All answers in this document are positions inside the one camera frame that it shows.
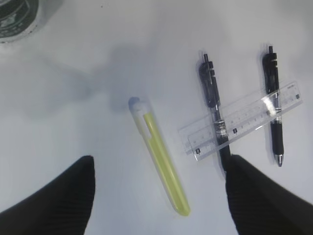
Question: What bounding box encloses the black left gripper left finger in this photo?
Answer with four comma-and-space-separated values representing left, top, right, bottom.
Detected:
0, 156, 95, 235

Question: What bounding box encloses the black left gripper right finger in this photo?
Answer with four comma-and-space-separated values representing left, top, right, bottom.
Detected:
225, 155, 313, 235

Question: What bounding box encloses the yellow pen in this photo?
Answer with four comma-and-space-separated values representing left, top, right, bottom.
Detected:
128, 97, 191, 216

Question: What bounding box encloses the clear water bottle green label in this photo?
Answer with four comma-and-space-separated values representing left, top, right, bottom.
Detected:
0, 0, 64, 44

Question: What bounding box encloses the transparent plastic ruler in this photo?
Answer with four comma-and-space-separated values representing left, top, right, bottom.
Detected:
179, 81, 302, 161

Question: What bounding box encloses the middle black gel pen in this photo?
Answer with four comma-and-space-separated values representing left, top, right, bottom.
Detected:
262, 46, 284, 167

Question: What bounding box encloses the black gel pen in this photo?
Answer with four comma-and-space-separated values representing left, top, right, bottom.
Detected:
198, 53, 231, 172
262, 46, 284, 167

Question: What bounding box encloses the left black gel pen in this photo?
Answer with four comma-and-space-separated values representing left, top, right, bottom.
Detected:
198, 53, 231, 172

